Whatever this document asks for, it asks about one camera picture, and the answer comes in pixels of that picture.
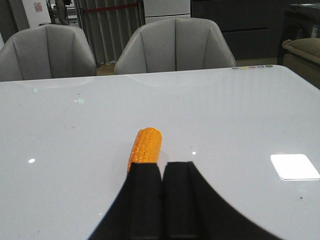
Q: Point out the grey upholstered chair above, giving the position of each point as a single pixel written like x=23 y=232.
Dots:
x=46 y=52
x=175 y=44

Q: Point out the dark kitchen counter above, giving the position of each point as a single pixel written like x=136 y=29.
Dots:
x=251 y=28

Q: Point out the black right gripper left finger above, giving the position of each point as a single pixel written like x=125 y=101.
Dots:
x=136 y=213

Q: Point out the grey upholstered chair left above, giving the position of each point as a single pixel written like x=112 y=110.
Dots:
x=46 y=52

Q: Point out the red barrier belt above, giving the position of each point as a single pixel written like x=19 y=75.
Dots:
x=111 y=8

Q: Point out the row of coloured stickers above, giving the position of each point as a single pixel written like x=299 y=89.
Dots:
x=250 y=67

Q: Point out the grey upholstered chair right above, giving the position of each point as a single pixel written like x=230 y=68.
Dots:
x=175 y=44

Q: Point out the brown cushioned sofa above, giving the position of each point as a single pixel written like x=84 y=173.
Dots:
x=302 y=56

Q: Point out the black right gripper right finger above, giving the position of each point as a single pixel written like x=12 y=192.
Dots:
x=193 y=210

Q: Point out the orange plastic corn cob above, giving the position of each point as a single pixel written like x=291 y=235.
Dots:
x=146 y=147

